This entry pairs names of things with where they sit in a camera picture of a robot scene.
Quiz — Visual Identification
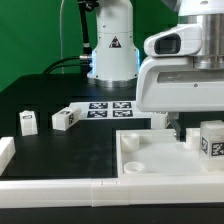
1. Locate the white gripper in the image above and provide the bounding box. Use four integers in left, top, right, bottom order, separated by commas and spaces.
136, 24, 224, 140

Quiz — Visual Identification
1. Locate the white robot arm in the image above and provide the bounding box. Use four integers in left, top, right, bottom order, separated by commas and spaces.
87, 0, 224, 114

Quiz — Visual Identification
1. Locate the white marker tag sheet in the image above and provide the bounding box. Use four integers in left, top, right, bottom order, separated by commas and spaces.
70, 101, 151, 120

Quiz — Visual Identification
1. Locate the black cable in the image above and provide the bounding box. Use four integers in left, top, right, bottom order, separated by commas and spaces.
42, 55, 92, 75

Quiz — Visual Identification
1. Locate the white thin cable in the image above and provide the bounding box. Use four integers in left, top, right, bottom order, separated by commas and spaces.
59, 0, 66, 75

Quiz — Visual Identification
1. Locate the white fence wall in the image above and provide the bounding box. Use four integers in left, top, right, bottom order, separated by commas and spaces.
0, 136, 224, 209

